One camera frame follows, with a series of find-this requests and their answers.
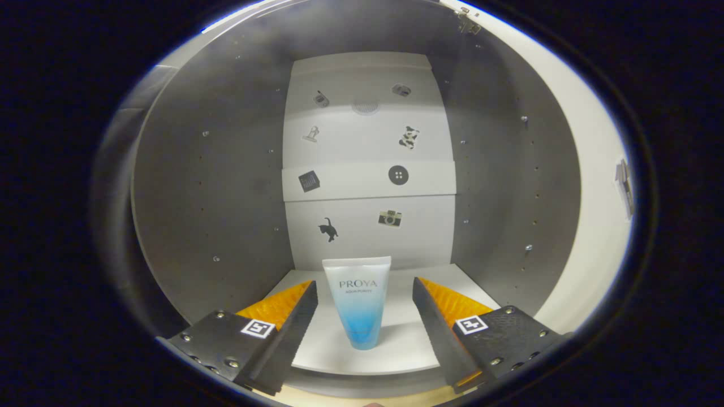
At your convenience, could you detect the grey cabinet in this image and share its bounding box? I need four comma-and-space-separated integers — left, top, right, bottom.
90, 0, 583, 399

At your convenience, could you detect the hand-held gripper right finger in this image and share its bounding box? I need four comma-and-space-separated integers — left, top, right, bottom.
412, 277, 569, 395

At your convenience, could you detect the black door handle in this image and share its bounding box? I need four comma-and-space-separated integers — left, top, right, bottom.
615, 159, 634, 220

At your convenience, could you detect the white cabinet shelf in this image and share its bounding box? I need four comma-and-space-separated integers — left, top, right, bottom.
266, 263, 501, 375

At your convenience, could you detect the white and blue tube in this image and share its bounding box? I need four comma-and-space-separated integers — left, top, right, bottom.
322, 256, 392, 351

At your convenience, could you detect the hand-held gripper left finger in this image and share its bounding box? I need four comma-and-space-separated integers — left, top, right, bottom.
156, 280, 319, 396

